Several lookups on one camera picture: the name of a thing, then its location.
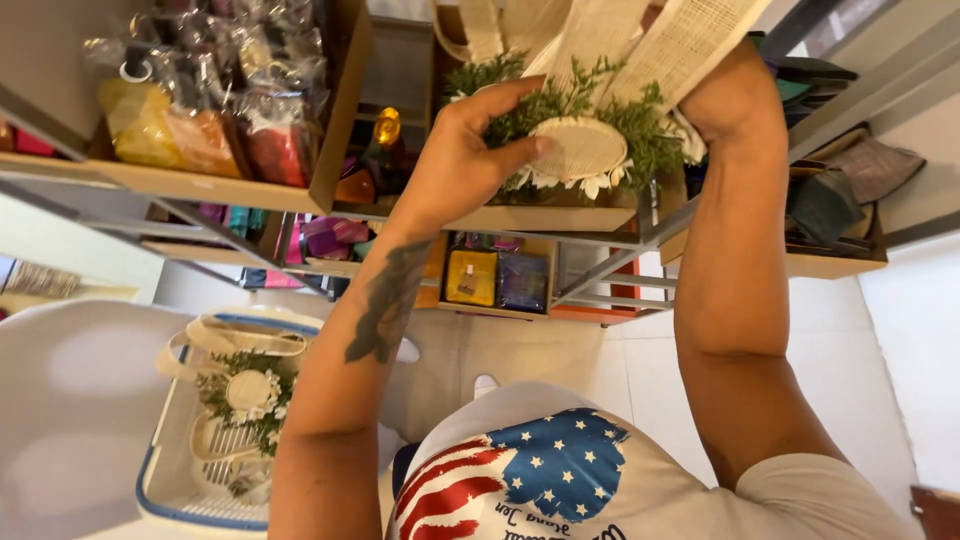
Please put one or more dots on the person's left hand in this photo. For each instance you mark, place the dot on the person's left hand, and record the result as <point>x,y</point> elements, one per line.
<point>450,172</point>

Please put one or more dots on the person's right hand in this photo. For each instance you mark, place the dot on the person's right hand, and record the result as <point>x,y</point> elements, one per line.
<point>735,105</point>

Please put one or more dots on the woven bag with green foliage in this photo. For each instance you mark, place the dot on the woven bag with green foliage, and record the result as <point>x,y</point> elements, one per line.
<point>577,146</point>

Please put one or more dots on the bottle with gold cap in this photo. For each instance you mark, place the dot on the bottle with gold cap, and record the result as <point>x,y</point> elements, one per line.
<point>387,126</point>

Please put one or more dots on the wood and metal shelf unit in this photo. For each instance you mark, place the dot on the wood and metal shelf unit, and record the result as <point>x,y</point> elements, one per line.
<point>525,219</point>

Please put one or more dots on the yellow wrapped packet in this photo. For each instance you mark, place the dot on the yellow wrapped packet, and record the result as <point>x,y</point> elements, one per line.
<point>471,277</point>

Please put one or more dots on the blue wrapped packet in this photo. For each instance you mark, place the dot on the blue wrapped packet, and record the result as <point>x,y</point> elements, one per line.
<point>523,282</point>

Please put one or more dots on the pile of pink purple pouches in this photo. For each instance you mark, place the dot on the pile of pink purple pouches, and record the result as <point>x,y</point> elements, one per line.
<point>330,236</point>

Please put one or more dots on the plain cream woven bag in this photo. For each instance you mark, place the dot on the plain cream woven bag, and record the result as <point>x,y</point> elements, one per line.
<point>480,26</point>

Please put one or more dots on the pile of dark fabric pouches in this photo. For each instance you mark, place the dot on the pile of dark fabric pouches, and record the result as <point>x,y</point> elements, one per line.
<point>874,169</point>

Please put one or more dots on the white shoe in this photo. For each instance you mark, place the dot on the white shoe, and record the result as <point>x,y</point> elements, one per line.
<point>409,351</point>
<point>485,385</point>

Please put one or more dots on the group of cellophane wrapped packets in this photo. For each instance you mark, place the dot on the group of cellophane wrapped packets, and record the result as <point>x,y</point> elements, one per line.
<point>195,142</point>

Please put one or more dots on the woven bag with white flowers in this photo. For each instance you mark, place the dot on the woven bag with white flowers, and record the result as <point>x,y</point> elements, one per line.
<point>247,390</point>

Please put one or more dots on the white flag print t-shirt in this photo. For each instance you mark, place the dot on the white flag print t-shirt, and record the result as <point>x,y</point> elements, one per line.
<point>570,472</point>

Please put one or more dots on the white basket with blue rim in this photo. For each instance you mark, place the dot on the white basket with blue rim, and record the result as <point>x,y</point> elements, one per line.
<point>161,450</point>

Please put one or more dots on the striped woven mat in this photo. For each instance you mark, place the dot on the striped woven mat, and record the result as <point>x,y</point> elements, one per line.
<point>41,279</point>

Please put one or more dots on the white plastic chair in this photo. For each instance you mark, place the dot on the white plastic chair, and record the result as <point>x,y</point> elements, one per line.
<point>75,420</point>

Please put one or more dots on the brown wooden furniture corner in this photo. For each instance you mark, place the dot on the brown wooden furniture corner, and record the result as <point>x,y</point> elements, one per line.
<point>937,514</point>

